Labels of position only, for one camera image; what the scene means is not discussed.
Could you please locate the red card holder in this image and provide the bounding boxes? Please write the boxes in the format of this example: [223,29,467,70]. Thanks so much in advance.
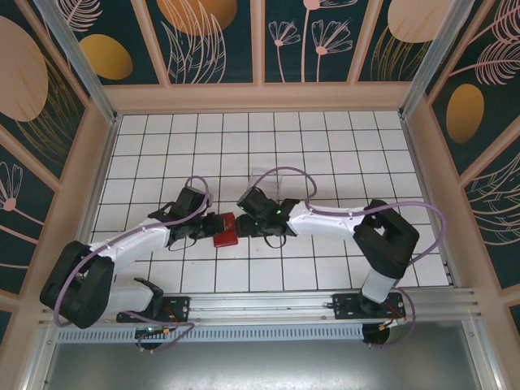
[212,211,240,249]

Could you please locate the grey metal sheet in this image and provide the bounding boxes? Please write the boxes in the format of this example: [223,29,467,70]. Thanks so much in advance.
[38,320,483,390]

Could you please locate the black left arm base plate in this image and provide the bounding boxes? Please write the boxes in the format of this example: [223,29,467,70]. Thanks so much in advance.
[116,296,192,324]

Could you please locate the aluminium mounting rail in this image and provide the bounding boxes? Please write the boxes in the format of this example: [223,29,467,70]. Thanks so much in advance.
[38,287,484,326]

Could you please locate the perforated metal cable tray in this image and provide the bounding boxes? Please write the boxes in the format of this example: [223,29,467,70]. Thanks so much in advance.
[56,327,365,343]

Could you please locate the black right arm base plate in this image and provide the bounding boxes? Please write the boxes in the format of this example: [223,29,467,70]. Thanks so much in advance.
[331,292,407,321]

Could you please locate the aluminium table side rail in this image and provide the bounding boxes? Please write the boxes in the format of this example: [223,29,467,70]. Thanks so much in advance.
[400,115,456,288]
[60,115,122,294]

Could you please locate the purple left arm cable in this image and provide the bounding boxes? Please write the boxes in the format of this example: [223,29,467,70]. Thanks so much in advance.
[54,175,215,353]

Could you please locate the aluminium frame post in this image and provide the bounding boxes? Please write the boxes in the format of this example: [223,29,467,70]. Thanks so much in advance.
[34,0,122,125]
[399,0,479,119]

